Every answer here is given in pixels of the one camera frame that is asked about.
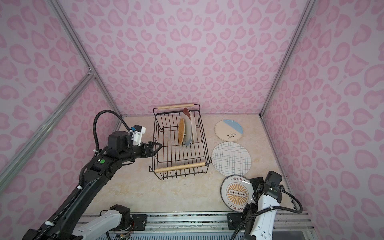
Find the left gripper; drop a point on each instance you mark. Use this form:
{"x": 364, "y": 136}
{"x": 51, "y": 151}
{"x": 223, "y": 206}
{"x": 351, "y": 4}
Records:
{"x": 146, "y": 154}

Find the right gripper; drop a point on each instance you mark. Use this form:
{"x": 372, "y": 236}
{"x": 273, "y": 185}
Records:
{"x": 257, "y": 181}

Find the orange sunburst plate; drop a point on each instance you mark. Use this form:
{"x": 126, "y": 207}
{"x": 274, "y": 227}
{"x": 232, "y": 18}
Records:
{"x": 236, "y": 192}

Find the black wire dish rack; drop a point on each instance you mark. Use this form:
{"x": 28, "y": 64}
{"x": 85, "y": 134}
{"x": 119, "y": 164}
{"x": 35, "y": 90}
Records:
{"x": 174, "y": 160}

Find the orange woven plate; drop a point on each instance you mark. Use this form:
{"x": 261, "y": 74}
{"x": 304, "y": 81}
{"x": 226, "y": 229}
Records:
{"x": 181, "y": 131}

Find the large pink blue plate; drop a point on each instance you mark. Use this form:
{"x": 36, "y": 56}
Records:
{"x": 188, "y": 127}

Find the star patterned plate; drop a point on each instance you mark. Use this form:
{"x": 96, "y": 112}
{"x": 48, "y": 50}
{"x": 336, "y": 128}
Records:
{"x": 194, "y": 129}

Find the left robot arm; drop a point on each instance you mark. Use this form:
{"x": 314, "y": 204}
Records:
{"x": 119, "y": 151}

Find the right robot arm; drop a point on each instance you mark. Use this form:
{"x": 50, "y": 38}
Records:
{"x": 268, "y": 195}

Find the white plaid plate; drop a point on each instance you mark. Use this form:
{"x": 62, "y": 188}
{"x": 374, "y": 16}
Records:
{"x": 230, "y": 158}

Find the cream blue plate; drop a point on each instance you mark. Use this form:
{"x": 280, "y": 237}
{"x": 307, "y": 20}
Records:
{"x": 229, "y": 130}

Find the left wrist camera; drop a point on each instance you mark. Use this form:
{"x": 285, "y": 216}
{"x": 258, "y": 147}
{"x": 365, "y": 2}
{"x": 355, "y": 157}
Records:
{"x": 137, "y": 132}

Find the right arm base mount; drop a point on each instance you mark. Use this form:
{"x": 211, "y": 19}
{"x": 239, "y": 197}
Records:
{"x": 234, "y": 219}

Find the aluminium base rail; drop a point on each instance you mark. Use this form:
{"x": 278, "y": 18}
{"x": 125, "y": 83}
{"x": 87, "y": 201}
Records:
{"x": 93, "y": 226}

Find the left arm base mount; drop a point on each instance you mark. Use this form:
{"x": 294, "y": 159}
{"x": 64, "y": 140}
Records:
{"x": 130, "y": 222}

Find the aluminium frame strut left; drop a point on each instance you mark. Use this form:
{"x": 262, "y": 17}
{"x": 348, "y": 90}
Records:
{"x": 30, "y": 147}

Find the aluminium frame strut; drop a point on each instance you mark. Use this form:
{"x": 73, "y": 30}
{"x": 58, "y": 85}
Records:
{"x": 297, "y": 34}
{"x": 30, "y": 147}

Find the aluminium frame strut right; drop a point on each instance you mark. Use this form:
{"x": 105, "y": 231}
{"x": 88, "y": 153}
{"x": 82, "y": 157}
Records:
{"x": 297, "y": 34}

